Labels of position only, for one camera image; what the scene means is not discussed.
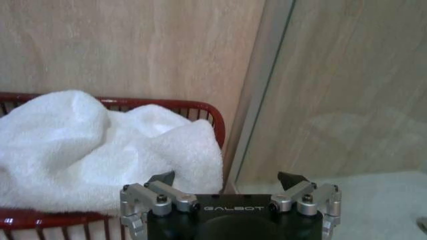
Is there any glass shower panel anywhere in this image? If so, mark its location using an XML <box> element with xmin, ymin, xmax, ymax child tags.
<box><xmin>234</xmin><ymin>0</ymin><xmax>427</xmax><ymax>195</ymax></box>

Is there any red wire hamper basket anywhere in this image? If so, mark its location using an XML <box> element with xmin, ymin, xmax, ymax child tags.
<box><xmin>0</xmin><ymin>92</ymin><xmax>230</xmax><ymax>240</ymax></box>

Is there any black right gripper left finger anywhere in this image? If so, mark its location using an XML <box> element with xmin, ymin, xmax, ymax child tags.
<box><xmin>119</xmin><ymin>170</ymin><xmax>199</xmax><ymax>240</ymax></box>

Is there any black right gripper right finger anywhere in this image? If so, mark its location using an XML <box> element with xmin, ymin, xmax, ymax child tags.
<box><xmin>270</xmin><ymin>171</ymin><xmax>343</xmax><ymax>240</ymax></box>

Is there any white terry towel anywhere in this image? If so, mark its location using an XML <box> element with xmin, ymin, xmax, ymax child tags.
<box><xmin>0</xmin><ymin>89</ymin><xmax>224</xmax><ymax>217</ymax></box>

